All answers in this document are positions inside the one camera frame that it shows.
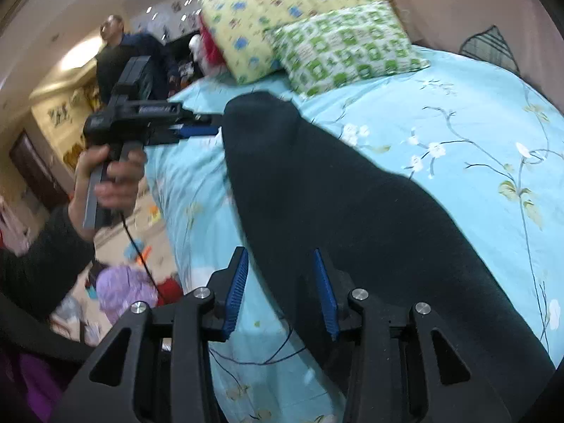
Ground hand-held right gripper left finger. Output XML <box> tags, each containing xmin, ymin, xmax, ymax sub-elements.
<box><xmin>50</xmin><ymin>247</ymin><xmax>250</xmax><ymax>423</ymax></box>

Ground dark pants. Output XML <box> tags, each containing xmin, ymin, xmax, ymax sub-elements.
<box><xmin>222</xmin><ymin>91</ymin><xmax>556</xmax><ymax>396</ymax></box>

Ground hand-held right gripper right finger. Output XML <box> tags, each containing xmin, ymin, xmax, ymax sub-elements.
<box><xmin>312</xmin><ymin>248</ymin><xmax>512</xmax><ymax>423</ymax></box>

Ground person's left hand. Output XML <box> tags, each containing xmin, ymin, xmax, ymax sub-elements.
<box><xmin>66</xmin><ymin>145</ymin><xmax>147</xmax><ymax>241</ymax></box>

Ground black cable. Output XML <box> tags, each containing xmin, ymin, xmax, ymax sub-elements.
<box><xmin>119</xmin><ymin>210</ymin><xmax>160</xmax><ymax>308</ymax></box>

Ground green checked pillow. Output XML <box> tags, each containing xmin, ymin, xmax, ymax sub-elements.
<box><xmin>264</xmin><ymin>0</ymin><xmax>431</xmax><ymax>98</ymax></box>

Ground pink quilt with checked hearts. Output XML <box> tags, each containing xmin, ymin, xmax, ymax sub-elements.
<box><xmin>369</xmin><ymin>0</ymin><xmax>564</xmax><ymax>113</ymax></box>

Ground purple cloth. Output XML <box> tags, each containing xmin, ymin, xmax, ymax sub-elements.
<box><xmin>94</xmin><ymin>265</ymin><xmax>158</xmax><ymax>323</ymax></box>

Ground brown door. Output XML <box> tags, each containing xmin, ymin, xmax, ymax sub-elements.
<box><xmin>10</xmin><ymin>129</ymin><xmax>68</xmax><ymax>213</ymax></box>

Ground person's left forearm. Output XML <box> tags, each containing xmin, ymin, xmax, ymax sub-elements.
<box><xmin>0</xmin><ymin>205</ymin><xmax>98</xmax><ymax>323</ymax></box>

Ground red cloth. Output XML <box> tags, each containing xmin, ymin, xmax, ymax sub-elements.
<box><xmin>194</xmin><ymin>13</ymin><xmax>231</xmax><ymax>76</ymax></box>

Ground yellow printed pillow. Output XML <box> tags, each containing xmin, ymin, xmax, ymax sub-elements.
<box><xmin>197</xmin><ymin>0</ymin><xmax>394</xmax><ymax>86</ymax></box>

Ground blue floral bed sheet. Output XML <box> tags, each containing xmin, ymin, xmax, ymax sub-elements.
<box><xmin>145</xmin><ymin>46</ymin><xmax>564</xmax><ymax>423</ymax></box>

